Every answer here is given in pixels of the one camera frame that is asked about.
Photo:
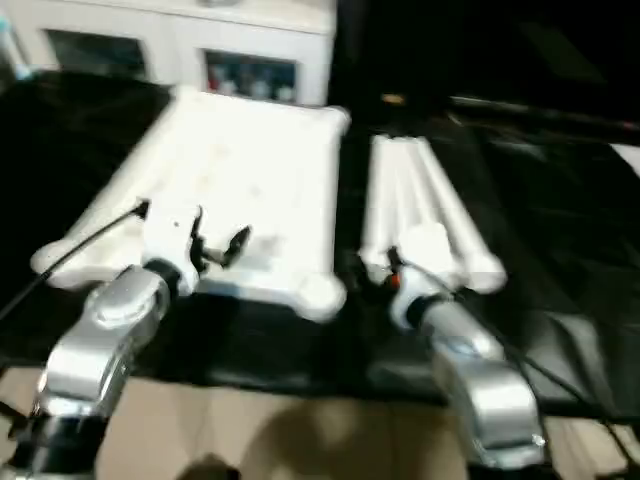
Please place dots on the white plastic table top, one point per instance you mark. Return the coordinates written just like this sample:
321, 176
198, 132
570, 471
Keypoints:
225, 165

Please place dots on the white plastic table leg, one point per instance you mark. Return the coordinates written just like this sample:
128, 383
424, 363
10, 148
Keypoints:
377, 200
430, 200
465, 225
402, 190

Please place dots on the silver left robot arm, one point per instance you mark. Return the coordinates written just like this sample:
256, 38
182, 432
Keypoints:
100, 340

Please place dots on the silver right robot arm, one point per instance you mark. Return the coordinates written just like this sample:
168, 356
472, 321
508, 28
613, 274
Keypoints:
490, 400

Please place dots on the black plastic mat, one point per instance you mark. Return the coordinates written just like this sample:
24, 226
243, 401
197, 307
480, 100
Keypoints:
550, 225

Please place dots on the white glass-door cabinet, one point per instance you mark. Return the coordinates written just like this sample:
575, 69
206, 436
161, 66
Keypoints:
175, 35

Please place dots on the black horizontal bar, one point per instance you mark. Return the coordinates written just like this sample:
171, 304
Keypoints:
525, 110

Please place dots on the blue white plastic pack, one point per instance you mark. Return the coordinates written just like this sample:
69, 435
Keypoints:
12, 45

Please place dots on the dark furniture with brass label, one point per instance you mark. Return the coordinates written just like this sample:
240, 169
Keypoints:
475, 45

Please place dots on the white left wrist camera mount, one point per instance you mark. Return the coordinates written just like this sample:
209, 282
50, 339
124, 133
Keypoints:
170, 235

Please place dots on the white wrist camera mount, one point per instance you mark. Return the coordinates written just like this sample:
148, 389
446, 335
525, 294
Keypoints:
425, 240
170, 235

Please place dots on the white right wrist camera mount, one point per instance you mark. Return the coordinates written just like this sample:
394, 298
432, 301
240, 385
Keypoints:
425, 240

